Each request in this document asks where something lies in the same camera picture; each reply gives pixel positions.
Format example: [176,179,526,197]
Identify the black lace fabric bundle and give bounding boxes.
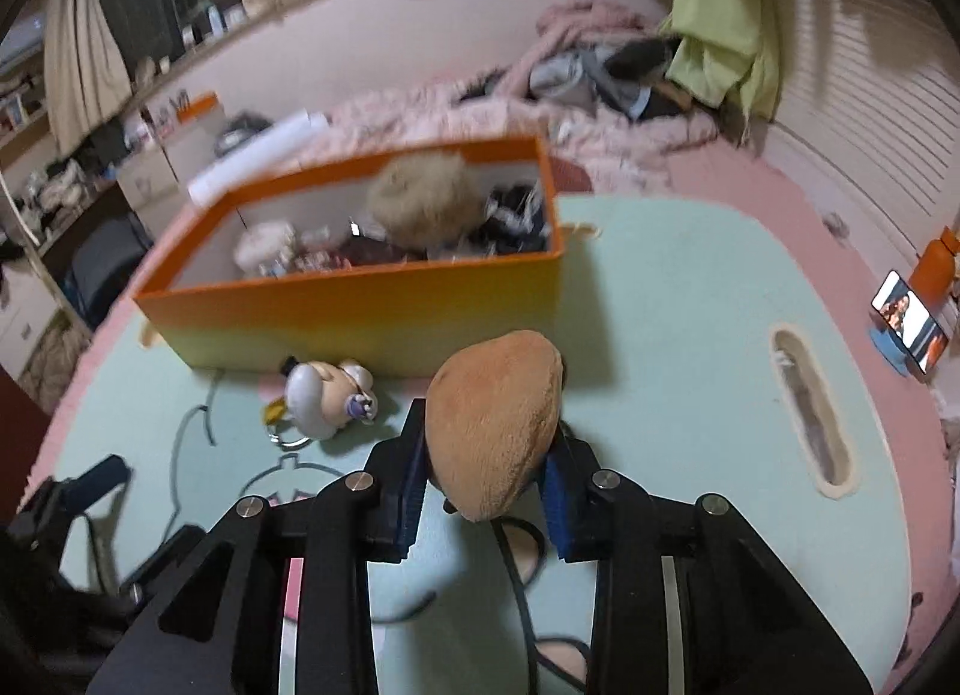
[467,183,551,256]

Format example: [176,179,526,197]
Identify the pink floral blanket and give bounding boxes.
[281,80,719,194]

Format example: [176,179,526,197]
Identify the pile of clothes on bed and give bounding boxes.
[462,1,697,124]

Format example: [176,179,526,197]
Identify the tan plush toy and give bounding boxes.
[425,329,565,523]

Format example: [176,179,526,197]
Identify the orange water bottle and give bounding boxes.
[908,227,960,313]

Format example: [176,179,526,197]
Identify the beige fluffy scrunchie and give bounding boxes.
[366,152,487,251]

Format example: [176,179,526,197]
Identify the beige side curtain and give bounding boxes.
[44,0,132,157]

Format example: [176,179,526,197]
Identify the lime green hanging garment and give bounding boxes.
[662,0,781,119]

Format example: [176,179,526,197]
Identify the white rolled paper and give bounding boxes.
[187,110,329,207]

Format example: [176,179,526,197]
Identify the orange yellow storage box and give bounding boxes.
[133,152,565,376]

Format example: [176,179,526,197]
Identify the smartphone on blue stand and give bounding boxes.
[869,271,949,381]

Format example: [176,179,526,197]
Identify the red corduroy cushion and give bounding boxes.
[550,157,594,194]

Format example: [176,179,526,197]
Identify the brown card box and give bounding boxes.
[337,235,428,268]

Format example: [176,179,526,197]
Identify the white drawer desk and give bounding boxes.
[0,93,226,382]

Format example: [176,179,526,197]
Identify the white cartoon figure keychain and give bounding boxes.
[262,357,379,451]

